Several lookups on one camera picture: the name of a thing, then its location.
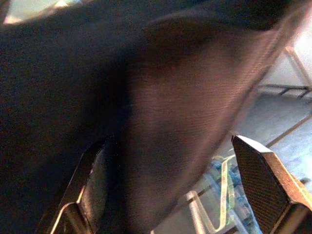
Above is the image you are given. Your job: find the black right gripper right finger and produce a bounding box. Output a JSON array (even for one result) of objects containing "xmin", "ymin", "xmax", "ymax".
[{"xmin": 231, "ymin": 135, "xmax": 312, "ymax": 234}]

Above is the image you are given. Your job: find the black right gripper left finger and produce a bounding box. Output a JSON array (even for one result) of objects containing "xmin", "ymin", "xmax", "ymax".
[{"xmin": 36, "ymin": 136, "xmax": 116, "ymax": 234}]

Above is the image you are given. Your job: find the navy polo shirt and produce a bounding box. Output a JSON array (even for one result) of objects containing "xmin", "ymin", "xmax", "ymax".
[{"xmin": 0, "ymin": 0, "xmax": 305, "ymax": 234}]

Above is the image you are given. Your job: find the green wire hanger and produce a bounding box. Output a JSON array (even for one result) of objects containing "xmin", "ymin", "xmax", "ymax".
[{"xmin": 209, "ymin": 156, "xmax": 237, "ymax": 231}]

